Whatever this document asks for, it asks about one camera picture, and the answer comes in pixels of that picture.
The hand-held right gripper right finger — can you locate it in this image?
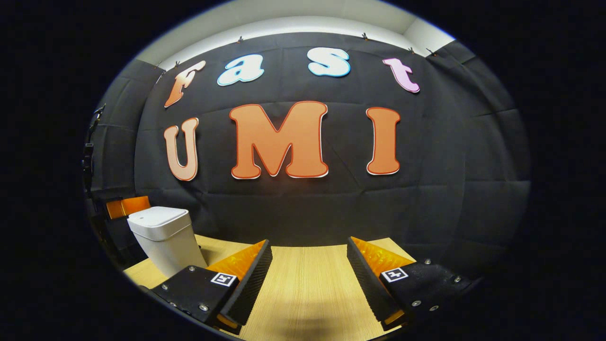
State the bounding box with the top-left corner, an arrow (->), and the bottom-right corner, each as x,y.
347,236 -> 474,332

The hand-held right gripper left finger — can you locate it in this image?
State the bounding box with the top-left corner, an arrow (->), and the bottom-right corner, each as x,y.
151,239 -> 274,335

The white desktop garbage bin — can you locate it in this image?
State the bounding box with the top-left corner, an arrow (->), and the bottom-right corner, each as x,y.
126,206 -> 208,279

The wooden desktop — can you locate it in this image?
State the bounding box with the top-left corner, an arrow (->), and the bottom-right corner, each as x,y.
122,234 -> 417,341

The black backdrop cloth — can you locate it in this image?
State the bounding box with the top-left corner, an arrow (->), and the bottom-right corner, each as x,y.
84,31 -> 532,278

